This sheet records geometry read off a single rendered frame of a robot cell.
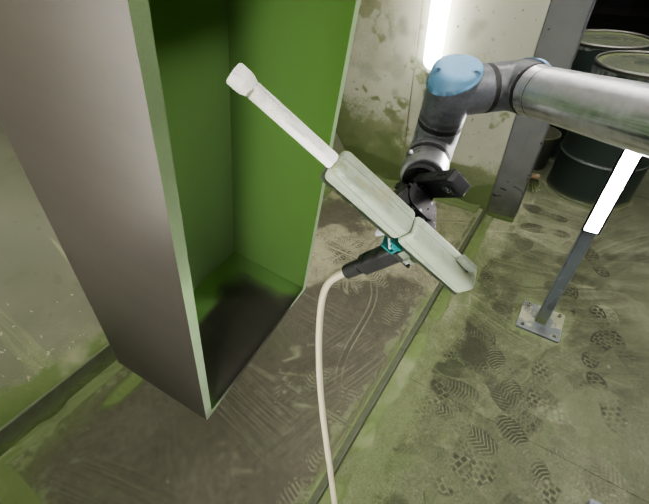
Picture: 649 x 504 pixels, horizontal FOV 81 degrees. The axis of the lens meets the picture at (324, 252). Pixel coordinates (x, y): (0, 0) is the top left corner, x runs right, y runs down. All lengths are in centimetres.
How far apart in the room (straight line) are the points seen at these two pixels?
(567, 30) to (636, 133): 184
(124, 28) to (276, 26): 65
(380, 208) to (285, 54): 63
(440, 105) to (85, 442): 175
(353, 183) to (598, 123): 36
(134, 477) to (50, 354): 61
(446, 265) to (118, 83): 51
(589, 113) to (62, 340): 190
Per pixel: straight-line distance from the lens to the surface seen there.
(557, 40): 248
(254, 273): 158
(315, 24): 104
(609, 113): 68
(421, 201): 71
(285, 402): 175
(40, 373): 198
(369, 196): 56
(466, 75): 77
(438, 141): 82
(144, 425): 186
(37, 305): 196
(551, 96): 76
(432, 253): 61
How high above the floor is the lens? 158
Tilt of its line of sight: 41 degrees down
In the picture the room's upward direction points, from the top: 2 degrees counter-clockwise
